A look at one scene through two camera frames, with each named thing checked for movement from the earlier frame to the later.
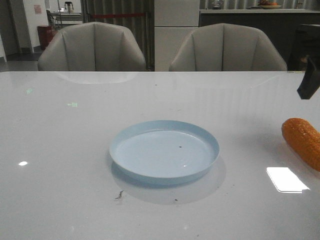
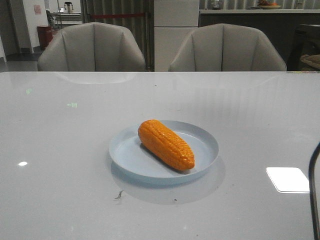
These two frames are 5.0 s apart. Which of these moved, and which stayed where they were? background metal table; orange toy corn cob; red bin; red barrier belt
Moved: orange toy corn cob
Stayed: red barrier belt; red bin; background metal table
